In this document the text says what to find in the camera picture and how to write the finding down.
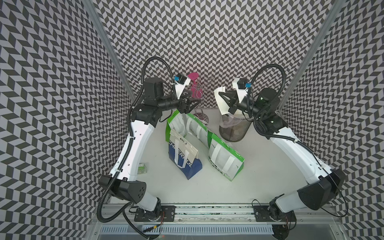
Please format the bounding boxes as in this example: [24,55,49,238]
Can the small green white packet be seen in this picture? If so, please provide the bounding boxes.
[138,163,148,175]

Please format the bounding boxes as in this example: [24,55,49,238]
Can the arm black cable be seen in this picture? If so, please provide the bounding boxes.
[247,63,349,218]
[95,56,177,240]

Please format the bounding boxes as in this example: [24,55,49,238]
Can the shredded paper pieces pile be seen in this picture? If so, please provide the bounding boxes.
[226,110,245,119]

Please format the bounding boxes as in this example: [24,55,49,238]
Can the black mesh trash bin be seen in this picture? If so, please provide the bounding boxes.
[219,122,252,142]

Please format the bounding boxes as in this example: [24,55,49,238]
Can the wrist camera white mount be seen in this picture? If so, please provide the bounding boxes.
[232,78,252,103]
[174,73,191,100]

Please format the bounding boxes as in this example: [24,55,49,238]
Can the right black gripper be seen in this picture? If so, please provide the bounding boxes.
[218,89,265,119]

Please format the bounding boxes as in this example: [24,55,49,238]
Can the pink top wire stand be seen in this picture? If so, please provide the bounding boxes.
[188,73,209,126]

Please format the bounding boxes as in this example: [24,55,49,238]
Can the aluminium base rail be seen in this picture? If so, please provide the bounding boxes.
[84,204,349,240]

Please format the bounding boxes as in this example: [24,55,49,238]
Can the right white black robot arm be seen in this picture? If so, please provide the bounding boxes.
[215,88,346,222]

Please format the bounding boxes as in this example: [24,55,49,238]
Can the clear plastic bin liner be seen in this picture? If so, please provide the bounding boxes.
[220,113,253,129]

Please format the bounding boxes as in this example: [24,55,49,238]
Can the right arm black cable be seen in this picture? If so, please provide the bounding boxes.
[247,63,349,218]

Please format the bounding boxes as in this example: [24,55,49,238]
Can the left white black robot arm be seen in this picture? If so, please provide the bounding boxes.
[97,75,200,223]

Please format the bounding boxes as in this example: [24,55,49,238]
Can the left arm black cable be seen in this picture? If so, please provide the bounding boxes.
[95,56,177,240]

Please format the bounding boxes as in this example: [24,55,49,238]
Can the blue white paper bag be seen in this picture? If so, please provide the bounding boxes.
[168,130,203,180]

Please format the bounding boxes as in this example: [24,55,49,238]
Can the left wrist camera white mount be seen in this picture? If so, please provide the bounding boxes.
[174,73,191,100]

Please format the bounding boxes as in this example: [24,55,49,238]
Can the green white bag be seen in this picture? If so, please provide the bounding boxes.
[209,133,245,181]
[165,110,187,142]
[186,114,213,149]

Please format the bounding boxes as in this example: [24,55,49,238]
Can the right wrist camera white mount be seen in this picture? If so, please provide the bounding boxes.
[232,78,252,103]

